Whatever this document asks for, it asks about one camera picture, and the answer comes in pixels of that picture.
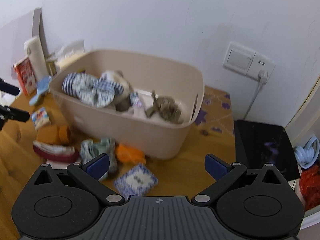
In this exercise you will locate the blue white patterned box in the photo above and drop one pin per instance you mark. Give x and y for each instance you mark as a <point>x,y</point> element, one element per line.
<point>138,181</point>

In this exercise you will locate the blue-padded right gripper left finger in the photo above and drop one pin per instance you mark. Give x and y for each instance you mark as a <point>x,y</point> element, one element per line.
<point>98,167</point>

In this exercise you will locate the red milk carton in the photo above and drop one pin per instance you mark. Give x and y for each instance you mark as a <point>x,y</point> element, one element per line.
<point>25,75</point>

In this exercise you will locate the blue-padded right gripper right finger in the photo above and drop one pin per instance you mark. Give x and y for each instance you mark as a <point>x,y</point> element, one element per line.
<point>216,167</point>

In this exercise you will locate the orange sock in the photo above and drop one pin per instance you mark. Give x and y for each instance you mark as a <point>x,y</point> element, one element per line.
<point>126,154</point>

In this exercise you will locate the orange wooden block toy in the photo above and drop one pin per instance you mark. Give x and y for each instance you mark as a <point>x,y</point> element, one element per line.
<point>54,135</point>

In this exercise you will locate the beige plastic storage basket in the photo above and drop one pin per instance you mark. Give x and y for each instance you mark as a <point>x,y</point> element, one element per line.
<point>145,73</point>

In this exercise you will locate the light blue hairbrush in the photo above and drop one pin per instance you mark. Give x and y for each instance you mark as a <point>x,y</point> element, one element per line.
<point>42,89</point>

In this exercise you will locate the small green yellow box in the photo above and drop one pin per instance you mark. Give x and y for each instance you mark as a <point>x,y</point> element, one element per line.
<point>51,66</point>

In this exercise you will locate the hello kitty plush clip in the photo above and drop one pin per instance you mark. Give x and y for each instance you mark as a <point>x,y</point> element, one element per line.
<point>57,153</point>

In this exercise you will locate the green plaid scrunchie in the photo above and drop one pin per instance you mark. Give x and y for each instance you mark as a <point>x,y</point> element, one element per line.
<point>90,150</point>

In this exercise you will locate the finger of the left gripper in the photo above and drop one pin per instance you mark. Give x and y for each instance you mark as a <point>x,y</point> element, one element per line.
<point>9,113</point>
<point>8,88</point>

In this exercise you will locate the wrapped tissue pack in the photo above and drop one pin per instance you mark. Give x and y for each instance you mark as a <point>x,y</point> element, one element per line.
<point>67,53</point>

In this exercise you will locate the white thermos bottle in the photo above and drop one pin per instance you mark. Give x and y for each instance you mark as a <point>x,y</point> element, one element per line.
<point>34,51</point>

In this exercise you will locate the white plush toy in basket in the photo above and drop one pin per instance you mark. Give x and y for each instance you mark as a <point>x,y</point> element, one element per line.
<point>122,89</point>

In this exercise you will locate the cartoon pocket tissue pack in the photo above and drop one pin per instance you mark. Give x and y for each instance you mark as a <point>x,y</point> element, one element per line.
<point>40,118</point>

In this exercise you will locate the black tablet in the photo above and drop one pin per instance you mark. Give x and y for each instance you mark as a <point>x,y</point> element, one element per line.
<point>259,143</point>

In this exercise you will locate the light blue headphones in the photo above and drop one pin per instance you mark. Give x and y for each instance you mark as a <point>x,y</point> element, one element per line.
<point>306,156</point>

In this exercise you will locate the white wall switch socket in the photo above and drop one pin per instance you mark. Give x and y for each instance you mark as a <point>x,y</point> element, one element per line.
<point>247,62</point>

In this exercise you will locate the white laptop box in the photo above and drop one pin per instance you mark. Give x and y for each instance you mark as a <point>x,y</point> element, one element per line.
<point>13,36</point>

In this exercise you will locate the blue plaid cloth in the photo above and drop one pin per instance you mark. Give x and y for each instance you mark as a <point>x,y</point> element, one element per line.
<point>89,89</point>

